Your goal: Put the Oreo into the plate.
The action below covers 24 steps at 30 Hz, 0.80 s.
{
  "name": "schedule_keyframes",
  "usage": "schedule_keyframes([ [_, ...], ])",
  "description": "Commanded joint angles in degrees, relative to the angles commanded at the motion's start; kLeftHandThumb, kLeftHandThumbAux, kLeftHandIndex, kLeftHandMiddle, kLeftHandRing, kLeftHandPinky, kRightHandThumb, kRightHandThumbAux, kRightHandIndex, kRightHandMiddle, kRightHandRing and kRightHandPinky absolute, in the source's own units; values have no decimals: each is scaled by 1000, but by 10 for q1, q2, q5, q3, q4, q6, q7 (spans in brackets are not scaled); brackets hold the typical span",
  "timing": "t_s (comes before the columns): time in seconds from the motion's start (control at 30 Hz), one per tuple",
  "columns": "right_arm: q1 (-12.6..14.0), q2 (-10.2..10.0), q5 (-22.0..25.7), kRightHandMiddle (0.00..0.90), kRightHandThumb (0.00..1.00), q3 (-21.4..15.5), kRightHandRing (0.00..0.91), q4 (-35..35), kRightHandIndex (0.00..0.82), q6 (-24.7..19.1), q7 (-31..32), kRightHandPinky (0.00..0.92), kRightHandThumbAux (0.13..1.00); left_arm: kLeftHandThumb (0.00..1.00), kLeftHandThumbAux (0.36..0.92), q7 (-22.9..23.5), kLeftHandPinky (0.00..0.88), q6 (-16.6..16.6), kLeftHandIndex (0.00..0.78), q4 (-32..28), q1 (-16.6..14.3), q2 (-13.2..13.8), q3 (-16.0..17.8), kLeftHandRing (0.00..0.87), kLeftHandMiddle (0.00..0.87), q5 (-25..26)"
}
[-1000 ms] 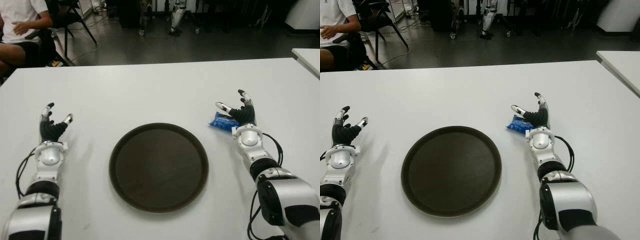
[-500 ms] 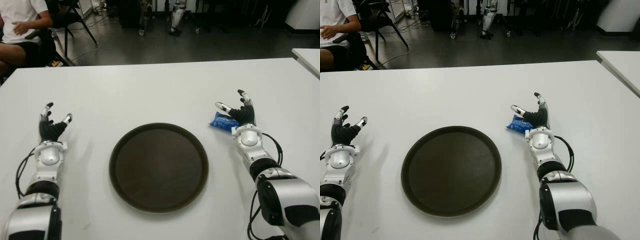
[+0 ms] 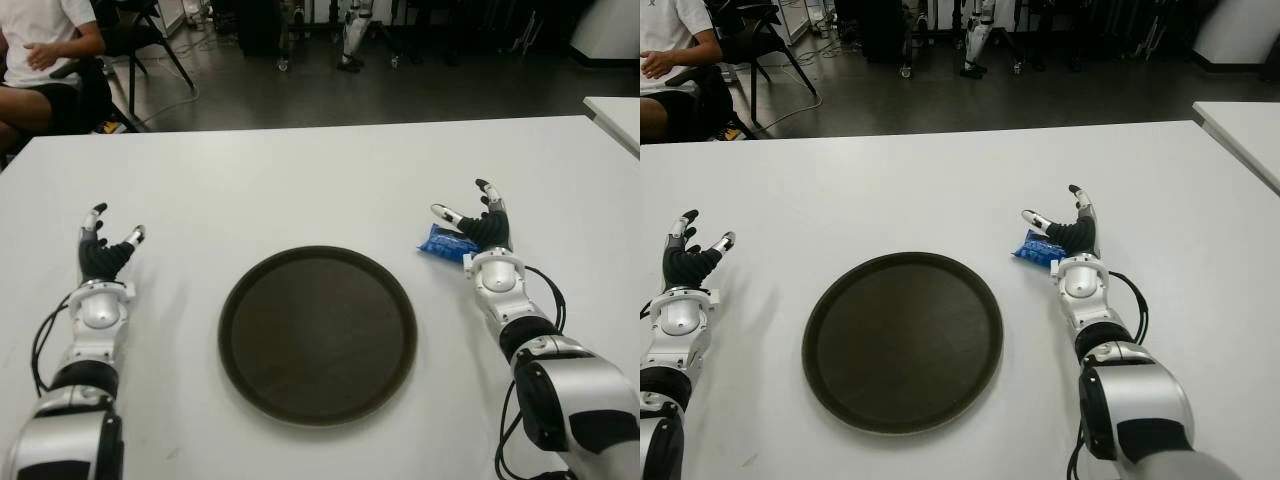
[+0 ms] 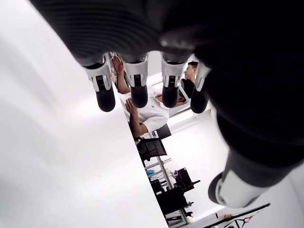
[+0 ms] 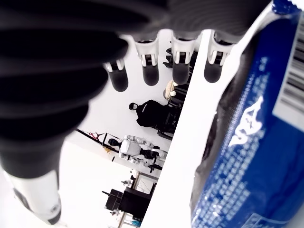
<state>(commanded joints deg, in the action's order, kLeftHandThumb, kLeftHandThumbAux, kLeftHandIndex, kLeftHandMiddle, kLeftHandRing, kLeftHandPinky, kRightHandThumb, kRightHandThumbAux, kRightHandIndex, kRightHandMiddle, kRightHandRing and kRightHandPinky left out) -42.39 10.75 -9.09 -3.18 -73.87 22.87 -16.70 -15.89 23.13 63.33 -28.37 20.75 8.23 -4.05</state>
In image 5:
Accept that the white humanoid robot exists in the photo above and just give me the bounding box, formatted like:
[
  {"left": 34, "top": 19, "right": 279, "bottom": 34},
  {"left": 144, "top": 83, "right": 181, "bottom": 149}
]
[{"left": 108, "top": 134, "right": 168, "bottom": 167}]

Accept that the large black box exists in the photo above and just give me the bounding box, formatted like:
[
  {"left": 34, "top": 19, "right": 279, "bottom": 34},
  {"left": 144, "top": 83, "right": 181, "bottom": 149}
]
[{"left": 118, "top": 187, "right": 152, "bottom": 218}]

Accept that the blue Oreo cookie package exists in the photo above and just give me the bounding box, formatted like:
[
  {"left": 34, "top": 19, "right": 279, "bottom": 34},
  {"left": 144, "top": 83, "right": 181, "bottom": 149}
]
[{"left": 190, "top": 0, "right": 304, "bottom": 228}]

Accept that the small black device box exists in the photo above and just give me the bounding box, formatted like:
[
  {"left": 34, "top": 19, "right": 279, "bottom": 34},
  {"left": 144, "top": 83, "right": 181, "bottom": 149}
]
[{"left": 102, "top": 189, "right": 124, "bottom": 210}]

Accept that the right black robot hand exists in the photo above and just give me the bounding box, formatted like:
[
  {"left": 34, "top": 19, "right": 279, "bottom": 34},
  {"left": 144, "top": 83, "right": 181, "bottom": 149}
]
[{"left": 0, "top": 0, "right": 274, "bottom": 225}]

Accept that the white metal frame rack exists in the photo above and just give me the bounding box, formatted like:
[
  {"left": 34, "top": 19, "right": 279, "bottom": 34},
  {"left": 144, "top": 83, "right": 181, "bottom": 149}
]
[{"left": 118, "top": 170, "right": 160, "bottom": 228}]

